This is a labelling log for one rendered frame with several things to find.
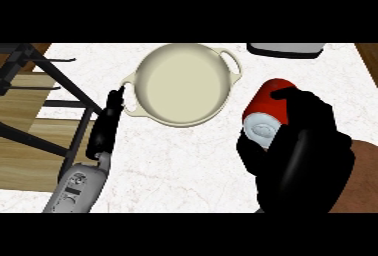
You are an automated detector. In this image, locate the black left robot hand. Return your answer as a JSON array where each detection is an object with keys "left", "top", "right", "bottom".
[{"left": 85, "top": 85, "right": 127, "bottom": 161}]

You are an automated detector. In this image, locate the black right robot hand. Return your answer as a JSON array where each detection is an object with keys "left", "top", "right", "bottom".
[{"left": 235, "top": 88, "right": 358, "bottom": 214}]

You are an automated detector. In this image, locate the pale wooden board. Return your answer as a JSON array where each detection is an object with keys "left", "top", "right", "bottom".
[{"left": 0, "top": 73, "right": 98, "bottom": 193}]

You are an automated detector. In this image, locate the black wire rack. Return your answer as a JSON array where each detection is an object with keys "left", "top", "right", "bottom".
[{"left": 0, "top": 43, "right": 105, "bottom": 183}]

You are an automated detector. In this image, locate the cream pot with handles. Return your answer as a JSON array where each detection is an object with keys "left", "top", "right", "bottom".
[{"left": 120, "top": 43, "right": 244, "bottom": 128}]

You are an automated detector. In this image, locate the red can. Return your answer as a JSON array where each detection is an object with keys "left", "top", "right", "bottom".
[{"left": 241, "top": 78, "right": 299, "bottom": 150}]

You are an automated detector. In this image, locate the brown wooden cutting board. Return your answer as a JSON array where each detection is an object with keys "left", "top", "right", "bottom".
[{"left": 328, "top": 139, "right": 378, "bottom": 214}]

